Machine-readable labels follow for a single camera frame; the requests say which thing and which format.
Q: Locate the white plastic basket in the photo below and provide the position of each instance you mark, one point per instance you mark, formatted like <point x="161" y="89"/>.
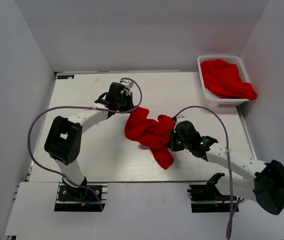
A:
<point x="211" y="98"/>

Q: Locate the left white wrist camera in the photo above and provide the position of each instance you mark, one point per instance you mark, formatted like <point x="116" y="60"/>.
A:
<point x="127" y="83"/>

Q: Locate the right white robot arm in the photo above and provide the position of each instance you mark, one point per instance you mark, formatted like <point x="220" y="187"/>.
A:
<point x="258" y="181"/>

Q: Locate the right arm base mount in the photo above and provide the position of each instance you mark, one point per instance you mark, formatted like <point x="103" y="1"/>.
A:
<point x="206" y="198"/>

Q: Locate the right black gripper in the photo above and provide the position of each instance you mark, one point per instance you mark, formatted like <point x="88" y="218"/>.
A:
<point x="173" y="146"/>

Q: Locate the red t-shirt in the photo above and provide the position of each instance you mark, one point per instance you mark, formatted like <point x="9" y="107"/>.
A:
<point x="151" y="133"/>

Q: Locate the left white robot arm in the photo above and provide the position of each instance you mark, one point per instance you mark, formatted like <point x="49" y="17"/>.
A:
<point x="63" y="142"/>

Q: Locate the dark blue label sticker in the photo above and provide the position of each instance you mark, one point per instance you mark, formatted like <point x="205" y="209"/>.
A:
<point x="65" y="77"/>

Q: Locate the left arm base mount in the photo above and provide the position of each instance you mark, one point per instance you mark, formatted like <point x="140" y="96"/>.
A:
<point x="80" y="200"/>

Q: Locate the red shirts in basket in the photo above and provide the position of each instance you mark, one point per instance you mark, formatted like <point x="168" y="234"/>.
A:
<point x="223" y="79"/>

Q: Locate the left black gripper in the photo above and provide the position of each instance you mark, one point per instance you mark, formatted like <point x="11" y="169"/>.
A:
<point x="130" y="105"/>

